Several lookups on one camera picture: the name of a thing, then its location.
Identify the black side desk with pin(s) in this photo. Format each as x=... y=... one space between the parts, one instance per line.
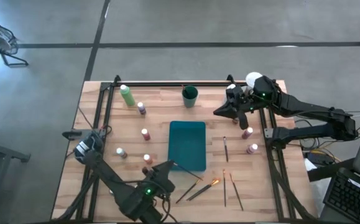
x=329 y=170

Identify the small white paint bottle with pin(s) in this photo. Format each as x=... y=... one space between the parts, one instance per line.
x=122 y=153

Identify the dark grey metal stand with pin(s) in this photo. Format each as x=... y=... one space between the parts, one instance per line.
x=2 y=151

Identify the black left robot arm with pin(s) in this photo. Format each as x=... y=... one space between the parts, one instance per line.
x=120 y=186

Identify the black keyboard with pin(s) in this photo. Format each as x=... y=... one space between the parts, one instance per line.
x=350 y=199

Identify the thin brown paintbrush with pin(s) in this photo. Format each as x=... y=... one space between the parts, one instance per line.
x=224 y=189
x=236 y=192

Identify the small orange paint bottle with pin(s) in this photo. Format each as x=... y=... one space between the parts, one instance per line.
x=148 y=159

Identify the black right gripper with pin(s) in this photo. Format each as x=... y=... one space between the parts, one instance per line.
x=250 y=101

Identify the small dark red paint bottle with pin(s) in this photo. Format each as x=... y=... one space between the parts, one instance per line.
x=247 y=133

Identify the dark green cup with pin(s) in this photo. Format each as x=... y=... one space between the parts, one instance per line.
x=190 y=101

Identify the white flood light bulb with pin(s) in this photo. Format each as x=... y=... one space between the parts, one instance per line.
x=252 y=77

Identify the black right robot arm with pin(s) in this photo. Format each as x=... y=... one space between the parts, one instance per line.
x=310 y=110

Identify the large green paint bottle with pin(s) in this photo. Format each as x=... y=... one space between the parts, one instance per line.
x=127 y=97

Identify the black aluminium rig frame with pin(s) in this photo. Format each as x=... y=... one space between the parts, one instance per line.
x=155 y=84

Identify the small pink paint bottle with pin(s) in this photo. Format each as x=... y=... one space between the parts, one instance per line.
x=252 y=149

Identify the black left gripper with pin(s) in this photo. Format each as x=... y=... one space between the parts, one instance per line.
x=156 y=186

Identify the thin black paintbrush orange tip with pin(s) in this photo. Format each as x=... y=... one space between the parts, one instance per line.
x=187 y=192

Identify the small purple paint bottle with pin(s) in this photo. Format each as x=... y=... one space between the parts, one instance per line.
x=141 y=109

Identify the thick black paintbrush orange bristles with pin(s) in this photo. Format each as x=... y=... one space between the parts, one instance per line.
x=203 y=190

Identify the teal plastic bin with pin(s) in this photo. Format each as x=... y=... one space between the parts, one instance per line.
x=187 y=146

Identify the short black paintbrush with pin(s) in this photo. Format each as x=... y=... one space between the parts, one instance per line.
x=225 y=151

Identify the black power strip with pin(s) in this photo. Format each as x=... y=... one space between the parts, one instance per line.
x=319 y=158

